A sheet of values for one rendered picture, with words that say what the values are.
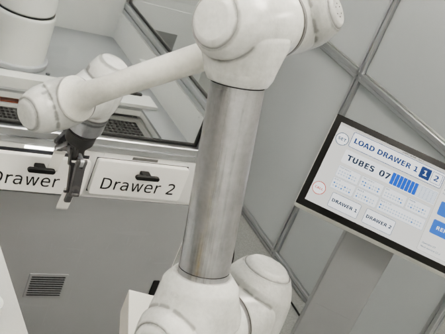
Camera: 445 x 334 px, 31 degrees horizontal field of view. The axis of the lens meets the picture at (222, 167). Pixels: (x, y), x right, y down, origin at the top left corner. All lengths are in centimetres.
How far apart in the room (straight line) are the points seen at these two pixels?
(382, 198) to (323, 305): 44
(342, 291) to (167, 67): 117
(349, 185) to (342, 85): 139
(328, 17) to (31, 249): 123
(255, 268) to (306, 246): 217
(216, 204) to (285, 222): 250
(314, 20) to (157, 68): 37
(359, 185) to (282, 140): 169
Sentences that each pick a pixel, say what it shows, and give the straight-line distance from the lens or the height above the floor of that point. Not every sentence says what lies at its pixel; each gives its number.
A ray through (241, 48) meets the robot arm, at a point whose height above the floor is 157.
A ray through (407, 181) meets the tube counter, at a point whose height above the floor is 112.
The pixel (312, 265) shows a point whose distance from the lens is 378.
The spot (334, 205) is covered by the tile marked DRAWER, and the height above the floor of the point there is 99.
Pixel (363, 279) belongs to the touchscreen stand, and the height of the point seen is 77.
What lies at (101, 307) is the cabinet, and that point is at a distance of 260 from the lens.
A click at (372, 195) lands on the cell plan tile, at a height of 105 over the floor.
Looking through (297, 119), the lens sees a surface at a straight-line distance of 397.
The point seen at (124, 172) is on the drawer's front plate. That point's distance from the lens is 227.
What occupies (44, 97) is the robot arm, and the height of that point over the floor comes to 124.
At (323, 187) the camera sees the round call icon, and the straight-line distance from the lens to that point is 238.
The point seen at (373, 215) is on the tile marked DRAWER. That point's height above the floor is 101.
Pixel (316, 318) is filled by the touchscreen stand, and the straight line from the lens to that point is 265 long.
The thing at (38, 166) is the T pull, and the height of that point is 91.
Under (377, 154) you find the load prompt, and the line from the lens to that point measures 244.
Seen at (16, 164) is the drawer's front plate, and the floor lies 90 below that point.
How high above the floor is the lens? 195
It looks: 25 degrees down
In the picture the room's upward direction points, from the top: 23 degrees clockwise
